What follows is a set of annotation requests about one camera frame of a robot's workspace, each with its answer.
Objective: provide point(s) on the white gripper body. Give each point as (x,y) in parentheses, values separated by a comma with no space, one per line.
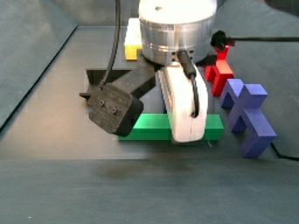
(187,128)

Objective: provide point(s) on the green long block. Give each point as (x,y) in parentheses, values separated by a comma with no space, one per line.
(152,128)

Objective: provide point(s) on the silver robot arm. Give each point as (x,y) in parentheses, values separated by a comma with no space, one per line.
(175,28)

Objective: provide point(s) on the yellow puzzle board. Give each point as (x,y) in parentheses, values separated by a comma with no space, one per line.
(132,43)

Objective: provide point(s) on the blue long block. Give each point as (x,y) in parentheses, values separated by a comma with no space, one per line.
(163,98)

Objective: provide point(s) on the purple cross-shaped block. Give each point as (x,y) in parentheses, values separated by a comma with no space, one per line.
(243,99)

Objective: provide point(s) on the red cross-shaped block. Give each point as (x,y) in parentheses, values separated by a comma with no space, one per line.
(219,72)

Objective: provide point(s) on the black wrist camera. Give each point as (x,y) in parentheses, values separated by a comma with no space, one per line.
(115,103)

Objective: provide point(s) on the black angle bracket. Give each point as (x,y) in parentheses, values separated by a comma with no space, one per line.
(116,76)

